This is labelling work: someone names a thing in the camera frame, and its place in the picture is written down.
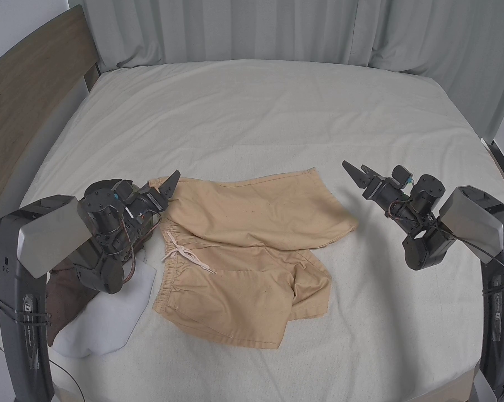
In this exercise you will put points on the grey-green curtain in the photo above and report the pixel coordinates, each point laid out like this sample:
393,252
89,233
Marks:
256,15

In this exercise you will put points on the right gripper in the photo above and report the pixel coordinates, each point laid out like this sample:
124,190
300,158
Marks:
385,191

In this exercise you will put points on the brown garment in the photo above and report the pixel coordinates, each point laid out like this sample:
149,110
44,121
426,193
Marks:
67,295

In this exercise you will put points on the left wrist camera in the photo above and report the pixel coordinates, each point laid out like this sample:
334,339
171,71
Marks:
122,191

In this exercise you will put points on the tan shorts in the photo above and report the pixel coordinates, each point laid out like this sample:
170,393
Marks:
235,224

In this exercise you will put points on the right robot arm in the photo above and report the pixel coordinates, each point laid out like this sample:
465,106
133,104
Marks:
465,220

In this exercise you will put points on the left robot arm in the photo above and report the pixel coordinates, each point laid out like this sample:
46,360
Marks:
51,233

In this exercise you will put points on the black garment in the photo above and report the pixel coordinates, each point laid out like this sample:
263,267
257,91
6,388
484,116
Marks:
109,181

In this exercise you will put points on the bed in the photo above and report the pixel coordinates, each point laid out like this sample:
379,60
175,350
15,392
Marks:
277,119

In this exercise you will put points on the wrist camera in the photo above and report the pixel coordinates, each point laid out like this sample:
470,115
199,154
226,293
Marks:
401,174
122,191

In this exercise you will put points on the white garment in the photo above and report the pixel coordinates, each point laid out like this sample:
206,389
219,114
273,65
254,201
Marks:
109,320

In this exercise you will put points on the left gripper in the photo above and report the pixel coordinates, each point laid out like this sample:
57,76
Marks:
151,203

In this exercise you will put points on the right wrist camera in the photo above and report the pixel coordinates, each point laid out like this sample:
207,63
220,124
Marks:
401,174

